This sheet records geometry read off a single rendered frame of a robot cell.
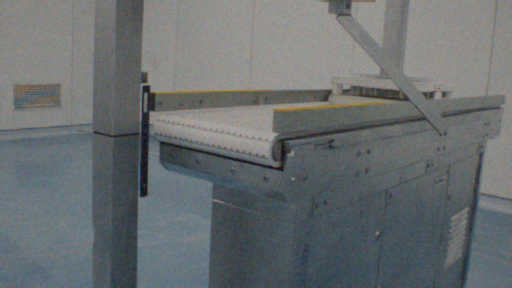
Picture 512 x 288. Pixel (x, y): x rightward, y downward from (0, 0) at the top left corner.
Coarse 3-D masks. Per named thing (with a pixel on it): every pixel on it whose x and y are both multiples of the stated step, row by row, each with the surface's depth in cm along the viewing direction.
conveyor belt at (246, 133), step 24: (168, 120) 88; (192, 120) 86; (216, 120) 86; (240, 120) 88; (264, 120) 90; (384, 120) 103; (408, 120) 113; (192, 144) 85; (216, 144) 81; (240, 144) 78; (264, 144) 75
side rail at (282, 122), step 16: (480, 96) 150; (496, 96) 165; (288, 112) 74; (304, 112) 77; (320, 112) 81; (336, 112) 84; (352, 112) 89; (368, 112) 94; (384, 112) 99; (400, 112) 105; (416, 112) 112; (272, 128) 74; (288, 128) 74; (304, 128) 78
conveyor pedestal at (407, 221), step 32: (448, 160) 148; (480, 160) 179; (224, 192) 98; (352, 192) 103; (384, 192) 118; (416, 192) 134; (448, 192) 156; (224, 224) 99; (256, 224) 94; (288, 224) 89; (320, 224) 97; (352, 224) 107; (384, 224) 121; (416, 224) 138; (448, 224) 161; (224, 256) 99; (256, 256) 94; (288, 256) 90; (320, 256) 99; (352, 256) 110; (384, 256) 124; (416, 256) 142; (448, 256) 166
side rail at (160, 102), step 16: (160, 96) 90; (176, 96) 93; (192, 96) 96; (208, 96) 100; (224, 96) 103; (240, 96) 107; (256, 96) 111; (272, 96) 115; (288, 96) 120; (304, 96) 125; (320, 96) 131
